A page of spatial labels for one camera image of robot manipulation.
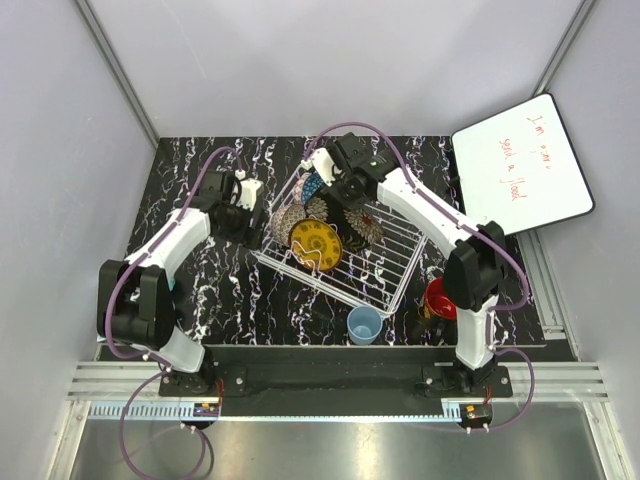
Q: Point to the light blue plastic cup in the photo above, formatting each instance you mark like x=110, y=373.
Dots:
x=364, y=324

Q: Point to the black floral square plate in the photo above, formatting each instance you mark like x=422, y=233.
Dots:
x=356, y=228

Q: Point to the white wire dish rack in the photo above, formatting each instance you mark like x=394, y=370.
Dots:
x=378, y=276

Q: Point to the beige red patterned bowl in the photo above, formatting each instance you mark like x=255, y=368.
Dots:
x=283, y=221

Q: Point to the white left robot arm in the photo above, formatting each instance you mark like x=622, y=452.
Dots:
x=136, y=314

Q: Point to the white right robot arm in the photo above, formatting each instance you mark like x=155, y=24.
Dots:
x=473, y=269

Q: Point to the white whiteboard with red writing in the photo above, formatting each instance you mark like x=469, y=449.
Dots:
x=519, y=169

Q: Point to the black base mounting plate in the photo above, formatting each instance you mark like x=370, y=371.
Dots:
x=333, y=381

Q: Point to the blue red patterned bowl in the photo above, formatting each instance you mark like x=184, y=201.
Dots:
x=306, y=186

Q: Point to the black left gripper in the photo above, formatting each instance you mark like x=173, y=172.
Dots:
x=246, y=236

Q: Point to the yellow patterned plate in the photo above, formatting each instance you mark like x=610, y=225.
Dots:
x=315, y=245

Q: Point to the red black lacquer bowl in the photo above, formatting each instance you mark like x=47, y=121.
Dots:
x=435, y=302

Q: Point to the aluminium rail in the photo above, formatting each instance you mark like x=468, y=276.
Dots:
x=112, y=389

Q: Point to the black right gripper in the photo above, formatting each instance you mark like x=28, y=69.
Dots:
x=332, y=191

